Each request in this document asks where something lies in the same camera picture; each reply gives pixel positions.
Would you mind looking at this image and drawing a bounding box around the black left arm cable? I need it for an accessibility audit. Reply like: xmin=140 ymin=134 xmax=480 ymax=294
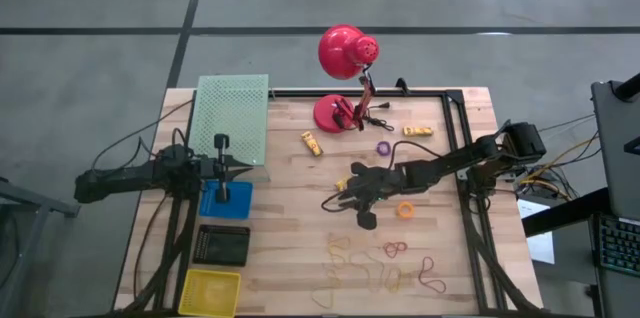
xmin=91 ymin=99 xmax=195 ymax=170

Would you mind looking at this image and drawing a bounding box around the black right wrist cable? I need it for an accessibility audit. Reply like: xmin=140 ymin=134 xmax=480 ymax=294
xmin=321 ymin=140 xmax=444 ymax=213

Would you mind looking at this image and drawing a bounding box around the blue plastic basket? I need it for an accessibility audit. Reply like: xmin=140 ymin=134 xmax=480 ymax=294
xmin=198 ymin=179 xmax=255 ymax=221

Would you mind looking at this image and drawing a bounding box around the white paper sheet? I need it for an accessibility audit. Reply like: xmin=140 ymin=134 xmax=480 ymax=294
xmin=516 ymin=197 xmax=557 ymax=266

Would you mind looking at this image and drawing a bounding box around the black lamp power cord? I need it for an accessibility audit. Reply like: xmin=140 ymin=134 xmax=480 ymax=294
xmin=360 ymin=101 xmax=396 ymax=133

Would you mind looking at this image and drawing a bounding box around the black cable bundle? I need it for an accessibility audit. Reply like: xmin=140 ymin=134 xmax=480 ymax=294
xmin=537 ymin=113 xmax=601 ymax=200

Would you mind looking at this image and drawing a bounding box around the thin brown cable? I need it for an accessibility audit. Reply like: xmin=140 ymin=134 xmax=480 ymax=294
xmin=131 ymin=192 xmax=170 ymax=300

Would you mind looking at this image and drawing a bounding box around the black office desk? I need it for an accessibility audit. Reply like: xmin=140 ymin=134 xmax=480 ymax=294
xmin=521 ymin=186 xmax=640 ymax=318

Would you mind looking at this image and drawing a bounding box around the yellow cable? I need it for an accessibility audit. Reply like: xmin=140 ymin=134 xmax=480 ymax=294
xmin=518 ymin=136 xmax=599 ymax=202

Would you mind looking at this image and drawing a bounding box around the black aluminium frame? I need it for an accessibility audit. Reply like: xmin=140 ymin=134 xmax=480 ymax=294
xmin=117 ymin=87 xmax=546 ymax=318

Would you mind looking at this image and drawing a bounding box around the black keyboard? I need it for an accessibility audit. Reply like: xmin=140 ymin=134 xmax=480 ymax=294
xmin=593 ymin=213 xmax=640 ymax=279

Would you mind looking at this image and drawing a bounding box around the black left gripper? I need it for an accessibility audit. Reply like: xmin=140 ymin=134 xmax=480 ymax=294
xmin=200 ymin=133 xmax=254 ymax=204

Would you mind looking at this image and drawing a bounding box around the silver metal bracket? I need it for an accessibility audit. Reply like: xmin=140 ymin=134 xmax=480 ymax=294
xmin=455 ymin=164 xmax=477 ymax=183

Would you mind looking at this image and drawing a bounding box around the black mesh tray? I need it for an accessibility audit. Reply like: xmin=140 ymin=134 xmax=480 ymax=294
xmin=192 ymin=224 xmax=252 ymax=268

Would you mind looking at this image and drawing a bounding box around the yellow plastic basket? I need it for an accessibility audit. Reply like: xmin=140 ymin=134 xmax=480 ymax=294
xmin=177 ymin=268 xmax=243 ymax=318

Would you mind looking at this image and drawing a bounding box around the grey metal stand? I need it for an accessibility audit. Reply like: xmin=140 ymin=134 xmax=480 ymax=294
xmin=0 ymin=176 xmax=82 ymax=318

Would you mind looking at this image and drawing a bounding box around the red desk lamp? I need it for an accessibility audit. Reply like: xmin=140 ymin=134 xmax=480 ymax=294
xmin=313 ymin=24 xmax=380 ymax=135

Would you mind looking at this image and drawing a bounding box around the green perforated metal shelf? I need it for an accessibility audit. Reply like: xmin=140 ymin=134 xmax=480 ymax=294
xmin=188 ymin=74 xmax=272 ymax=184

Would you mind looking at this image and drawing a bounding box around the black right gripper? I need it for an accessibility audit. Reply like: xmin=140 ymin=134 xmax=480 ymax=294
xmin=337 ymin=161 xmax=404 ymax=231

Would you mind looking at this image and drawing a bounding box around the computer monitor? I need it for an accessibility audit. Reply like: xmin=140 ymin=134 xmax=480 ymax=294
xmin=590 ymin=79 xmax=640 ymax=220

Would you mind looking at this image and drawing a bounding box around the long yellow rubber band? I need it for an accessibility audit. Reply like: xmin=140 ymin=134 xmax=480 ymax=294
xmin=323 ymin=250 xmax=387 ymax=295

